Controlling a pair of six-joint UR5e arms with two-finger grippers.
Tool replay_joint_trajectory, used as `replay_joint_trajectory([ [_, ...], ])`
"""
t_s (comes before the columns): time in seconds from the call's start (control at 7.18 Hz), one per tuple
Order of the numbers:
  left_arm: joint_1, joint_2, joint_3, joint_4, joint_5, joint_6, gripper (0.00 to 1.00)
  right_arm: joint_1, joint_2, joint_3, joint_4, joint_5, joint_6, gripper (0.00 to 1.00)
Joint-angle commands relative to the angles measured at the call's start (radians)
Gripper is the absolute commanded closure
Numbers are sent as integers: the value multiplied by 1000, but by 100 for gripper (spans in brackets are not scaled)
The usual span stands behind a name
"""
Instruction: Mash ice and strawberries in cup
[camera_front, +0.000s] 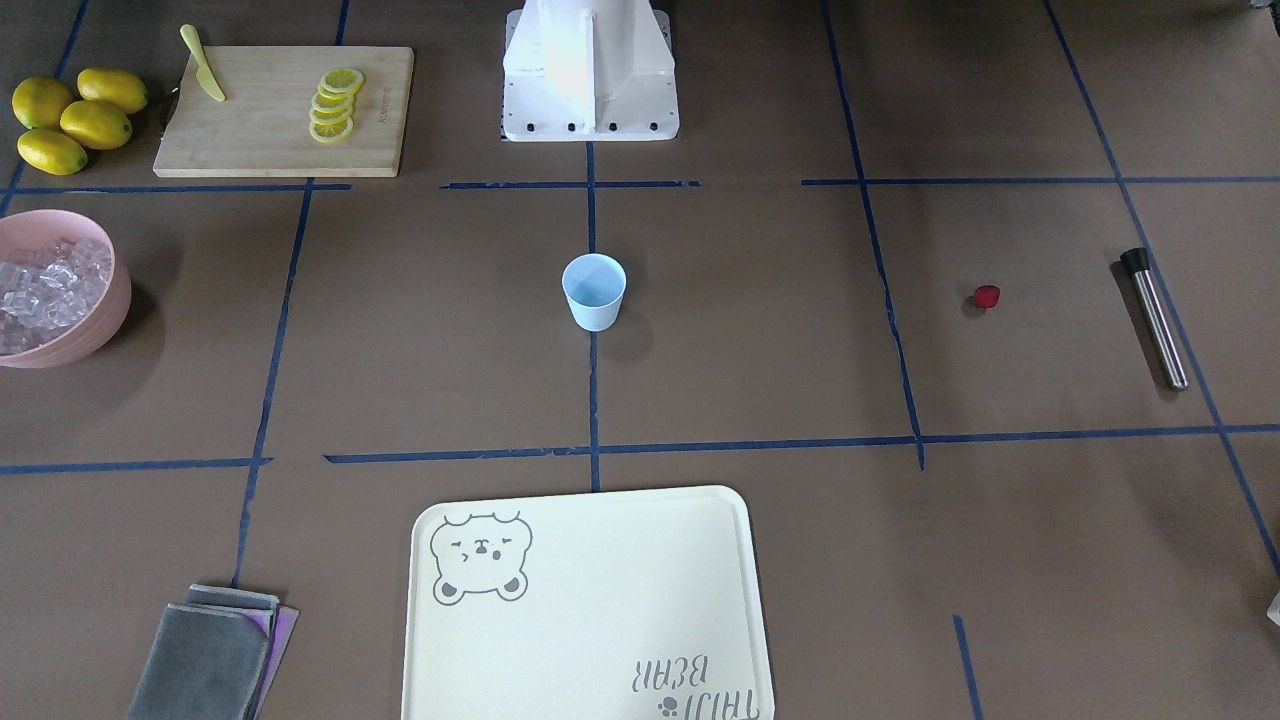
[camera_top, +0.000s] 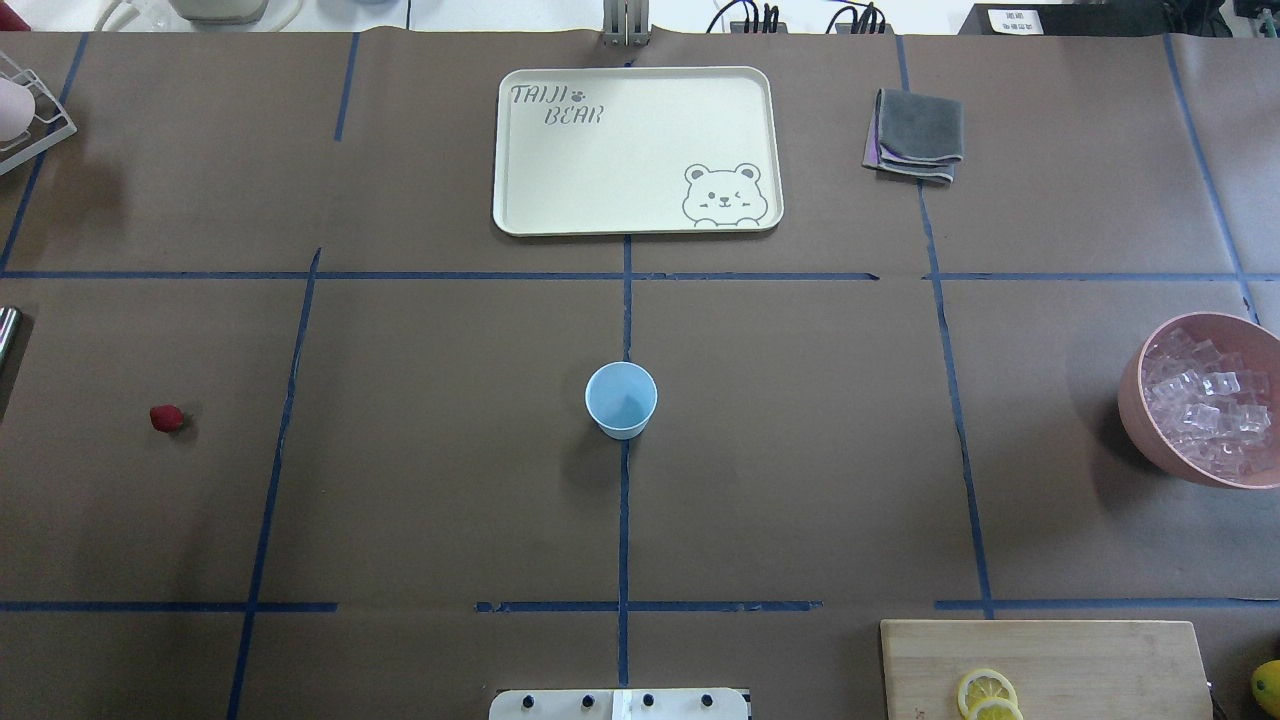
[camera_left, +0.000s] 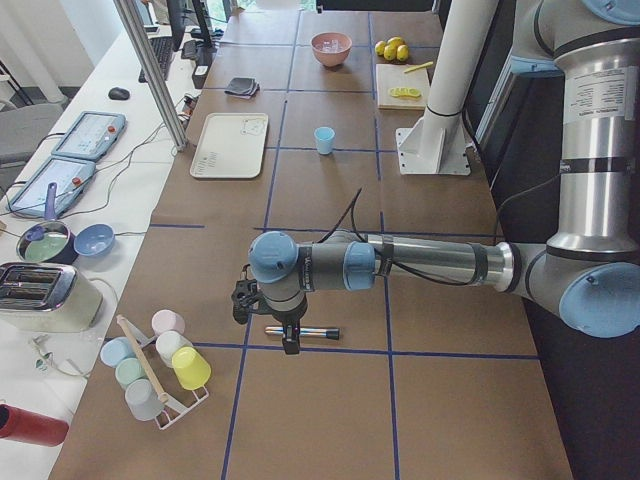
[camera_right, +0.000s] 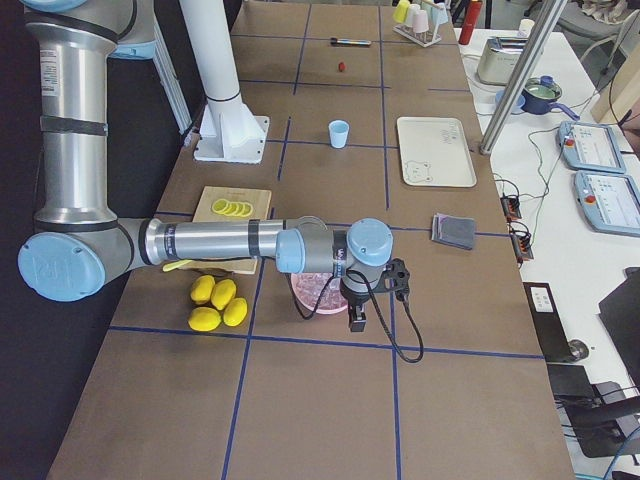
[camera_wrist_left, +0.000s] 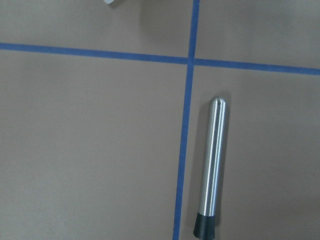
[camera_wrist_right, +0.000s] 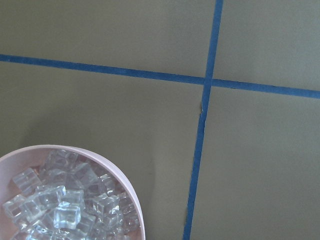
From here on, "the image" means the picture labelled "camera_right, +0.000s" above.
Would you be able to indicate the blue teach pendant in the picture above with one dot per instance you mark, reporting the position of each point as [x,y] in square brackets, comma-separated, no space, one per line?
[610,202]
[588,146]

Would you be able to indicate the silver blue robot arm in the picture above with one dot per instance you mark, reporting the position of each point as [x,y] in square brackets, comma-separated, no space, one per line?
[80,244]

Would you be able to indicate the pink cup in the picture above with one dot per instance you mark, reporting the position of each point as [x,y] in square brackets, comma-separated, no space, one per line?
[419,21]

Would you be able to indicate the blue saucepan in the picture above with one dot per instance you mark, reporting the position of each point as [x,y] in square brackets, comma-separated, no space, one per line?
[542,95]

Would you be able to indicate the cream bear tray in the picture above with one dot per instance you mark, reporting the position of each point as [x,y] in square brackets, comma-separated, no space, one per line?
[434,152]

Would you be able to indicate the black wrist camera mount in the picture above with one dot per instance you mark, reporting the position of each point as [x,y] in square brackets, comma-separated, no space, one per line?
[395,279]

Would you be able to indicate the wooden cutting board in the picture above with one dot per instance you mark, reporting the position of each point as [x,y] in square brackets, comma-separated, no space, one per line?
[260,199]

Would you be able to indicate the aluminium frame post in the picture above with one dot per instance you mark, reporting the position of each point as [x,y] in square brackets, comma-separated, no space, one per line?
[545,23]

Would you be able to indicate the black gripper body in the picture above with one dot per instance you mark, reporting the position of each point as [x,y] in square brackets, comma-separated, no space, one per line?
[354,299]

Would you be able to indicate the pink bowl of ice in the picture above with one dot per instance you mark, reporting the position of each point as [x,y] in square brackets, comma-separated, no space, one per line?
[309,288]

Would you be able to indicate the yellow cup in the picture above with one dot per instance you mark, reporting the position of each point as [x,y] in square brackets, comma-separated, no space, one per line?
[401,11]

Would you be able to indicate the yellow knife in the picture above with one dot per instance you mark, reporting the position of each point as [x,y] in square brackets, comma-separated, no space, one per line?
[171,266]

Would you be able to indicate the red bottle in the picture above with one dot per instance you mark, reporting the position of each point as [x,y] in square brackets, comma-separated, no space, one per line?
[472,13]

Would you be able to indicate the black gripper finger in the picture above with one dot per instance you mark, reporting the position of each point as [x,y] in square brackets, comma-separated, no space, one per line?
[357,321]

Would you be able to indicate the lemon slices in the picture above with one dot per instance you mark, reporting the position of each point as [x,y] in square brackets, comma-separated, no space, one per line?
[232,208]

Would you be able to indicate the light blue plastic cup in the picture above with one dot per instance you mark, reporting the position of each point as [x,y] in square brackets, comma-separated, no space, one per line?
[338,133]

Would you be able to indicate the white camera pole base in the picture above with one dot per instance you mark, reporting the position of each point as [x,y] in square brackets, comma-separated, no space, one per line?
[229,131]

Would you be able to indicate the grey folded cloth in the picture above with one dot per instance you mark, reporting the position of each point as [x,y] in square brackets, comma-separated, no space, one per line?
[454,231]

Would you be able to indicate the steel muddler black tip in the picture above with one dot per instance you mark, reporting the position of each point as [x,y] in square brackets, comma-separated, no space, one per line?
[344,42]

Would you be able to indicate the white cup rack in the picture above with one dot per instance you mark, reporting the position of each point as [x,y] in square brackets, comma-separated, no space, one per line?
[438,15]

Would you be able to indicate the yellow lemon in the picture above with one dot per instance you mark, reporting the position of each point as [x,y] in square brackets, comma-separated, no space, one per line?
[235,312]
[204,319]
[223,293]
[201,289]

